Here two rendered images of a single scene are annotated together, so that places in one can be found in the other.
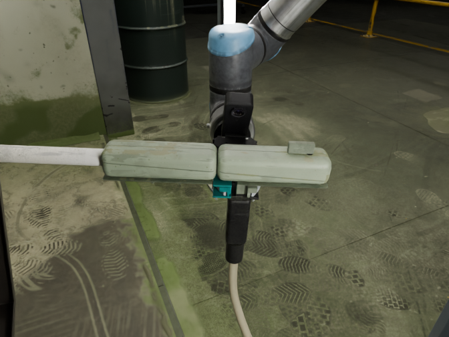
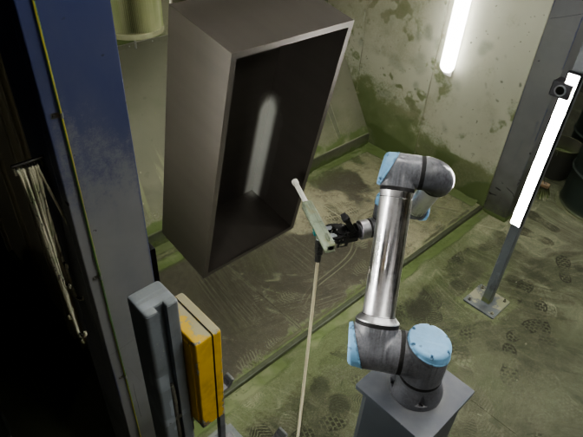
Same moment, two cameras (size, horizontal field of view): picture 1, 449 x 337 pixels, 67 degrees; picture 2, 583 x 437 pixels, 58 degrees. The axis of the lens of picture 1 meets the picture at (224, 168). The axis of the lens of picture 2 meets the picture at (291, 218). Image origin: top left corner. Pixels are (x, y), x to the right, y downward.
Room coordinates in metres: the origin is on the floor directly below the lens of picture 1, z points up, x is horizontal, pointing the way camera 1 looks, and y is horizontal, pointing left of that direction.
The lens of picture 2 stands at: (-0.34, -1.64, 2.26)
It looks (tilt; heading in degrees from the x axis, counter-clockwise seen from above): 38 degrees down; 70
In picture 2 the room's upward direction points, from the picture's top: 4 degrees clockwise
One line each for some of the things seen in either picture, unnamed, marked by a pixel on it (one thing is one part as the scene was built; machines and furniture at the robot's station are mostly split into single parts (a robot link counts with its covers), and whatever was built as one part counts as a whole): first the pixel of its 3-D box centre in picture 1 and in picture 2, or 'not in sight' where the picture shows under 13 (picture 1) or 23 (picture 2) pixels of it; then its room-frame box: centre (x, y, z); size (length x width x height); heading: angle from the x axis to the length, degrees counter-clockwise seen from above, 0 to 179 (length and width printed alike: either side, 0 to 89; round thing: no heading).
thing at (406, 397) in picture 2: not in sight; (417, 379); (0.51, -0.76, 0.69); 0.19 x 0.19 x 0.10
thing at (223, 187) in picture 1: (222, 182); not in sight; (0.40, 0.00, 0.78); 0.04 x 0.03 x 0.02; 0
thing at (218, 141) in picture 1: (232, 153); (345, 233); (0.54, -0.02, 0.76); 0.12 x 0.08 x 0.09; 1
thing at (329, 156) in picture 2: not in sight; (242, 198); (0.36, 1.22, 0.11); 2.70 x 0.02 x 0.13; 25
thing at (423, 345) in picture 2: not in sight; (422, 355); (0.50, -0.75, 0.83); 0.17 x 0.15 x 0.18; 152
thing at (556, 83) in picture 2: not in sight; (563, 88); (1.50, 0.01, 1.35); 0.09 x 0.07 x 0.07; 115
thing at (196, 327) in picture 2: not in sight; (192, 362); (-0.29, -1.02, 1.42); 0.12 x 0.06 x 0.26; 115
